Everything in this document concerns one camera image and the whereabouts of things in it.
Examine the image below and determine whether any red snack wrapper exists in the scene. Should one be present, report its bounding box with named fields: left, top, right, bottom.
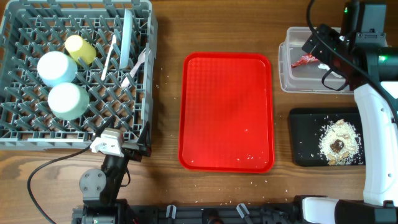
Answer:
left=291, top=54, right=318, bottom=68

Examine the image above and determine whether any green plastic bowl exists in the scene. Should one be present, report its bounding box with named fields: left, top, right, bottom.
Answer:
left=48, top=83, right=90, bottom=120

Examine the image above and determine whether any white plastic fork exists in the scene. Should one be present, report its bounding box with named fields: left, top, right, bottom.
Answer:
left=121, top=49, right=146, bottom=88

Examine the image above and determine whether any yellow plastic cup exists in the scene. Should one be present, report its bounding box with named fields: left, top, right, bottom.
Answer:
left=65, top=35, right=96, bottom=65

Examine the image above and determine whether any white plastic spoon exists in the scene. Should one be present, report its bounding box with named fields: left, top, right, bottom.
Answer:
left=101, top=34, right=117, bottom=81

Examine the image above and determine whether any light blue bowl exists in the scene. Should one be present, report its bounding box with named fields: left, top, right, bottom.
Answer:
left=37, top=51, right=78, bottom=87

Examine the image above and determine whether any light blue plate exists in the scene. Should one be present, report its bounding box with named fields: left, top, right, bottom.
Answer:
left=119, top=9, right=132, bottom=69

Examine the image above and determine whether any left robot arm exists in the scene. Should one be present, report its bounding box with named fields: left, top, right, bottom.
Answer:
left=72, top=119, right=152, bottom=223

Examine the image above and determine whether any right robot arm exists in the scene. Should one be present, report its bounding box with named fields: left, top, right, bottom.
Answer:
left=295, top=1, right=397, bottom=223

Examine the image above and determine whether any grey dishwasher rack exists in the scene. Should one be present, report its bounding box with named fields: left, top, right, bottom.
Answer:
left=1, top=1, right=158, bottom=151

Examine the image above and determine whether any clear plastic bin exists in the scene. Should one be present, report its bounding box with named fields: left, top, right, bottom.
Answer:
left=278, top=27, right=353, bottom=95

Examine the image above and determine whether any black tray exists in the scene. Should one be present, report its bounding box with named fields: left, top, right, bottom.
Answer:
left=289, top=108, right=365, bottom=167

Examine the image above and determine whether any white rice pile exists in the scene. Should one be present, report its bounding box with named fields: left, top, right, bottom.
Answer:
left=310, top=118, right=365, bottom=166

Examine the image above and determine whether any brown food scrap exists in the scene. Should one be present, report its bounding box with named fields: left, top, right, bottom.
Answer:
left=330, top=139, right=345, bottom=154

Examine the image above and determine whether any red plastic tray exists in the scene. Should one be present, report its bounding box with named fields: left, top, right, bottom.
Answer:
left=178, top=52, right=275, bottom=174

